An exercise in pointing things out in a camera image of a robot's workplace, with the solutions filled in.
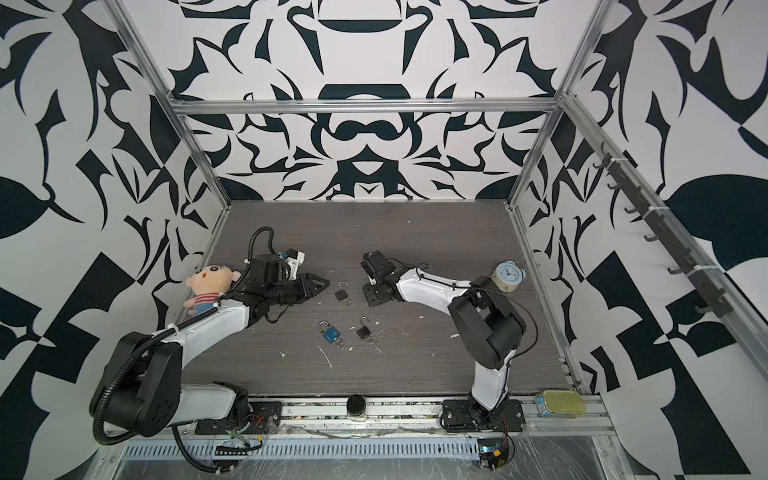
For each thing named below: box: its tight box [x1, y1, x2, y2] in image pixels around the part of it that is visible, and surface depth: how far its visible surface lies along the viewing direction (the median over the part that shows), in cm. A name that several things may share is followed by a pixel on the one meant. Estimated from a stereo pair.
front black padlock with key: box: [356, 315, 376, 342], surface depth 90 cm
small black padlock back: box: [334, 280, 349, 301], surface depth 98 cm
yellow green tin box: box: [535, 390, 585, 418], surface depth 74 cm
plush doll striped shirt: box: [184, 265, 242, 316], surface depth 91 cm
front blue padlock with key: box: [318, 320, 344, 349], surface depth 89 cm
